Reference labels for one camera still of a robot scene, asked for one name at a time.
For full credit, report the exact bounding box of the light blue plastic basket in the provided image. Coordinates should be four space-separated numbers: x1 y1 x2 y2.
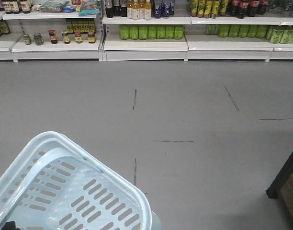
0 131 161 230

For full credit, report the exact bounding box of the white supermarket shelf unit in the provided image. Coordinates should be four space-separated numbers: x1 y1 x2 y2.
0 0 293 62

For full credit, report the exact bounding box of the red-yellow label jar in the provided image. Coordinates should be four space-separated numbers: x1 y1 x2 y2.
87 32 96 44

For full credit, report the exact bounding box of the yellow-label sauce jar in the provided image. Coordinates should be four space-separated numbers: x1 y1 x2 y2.
61 31 70 44

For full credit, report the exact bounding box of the red-lid chili sauce jar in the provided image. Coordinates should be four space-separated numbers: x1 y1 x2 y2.
48 29 58 44

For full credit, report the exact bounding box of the dark pickle jar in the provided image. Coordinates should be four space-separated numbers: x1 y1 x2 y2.
33 33 44 46

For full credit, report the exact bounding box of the green-lid sauce jar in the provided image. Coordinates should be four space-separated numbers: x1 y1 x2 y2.
23 34 32 45

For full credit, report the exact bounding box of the wooden black produce stand left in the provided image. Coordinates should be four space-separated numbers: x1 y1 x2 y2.
266 151 293 221

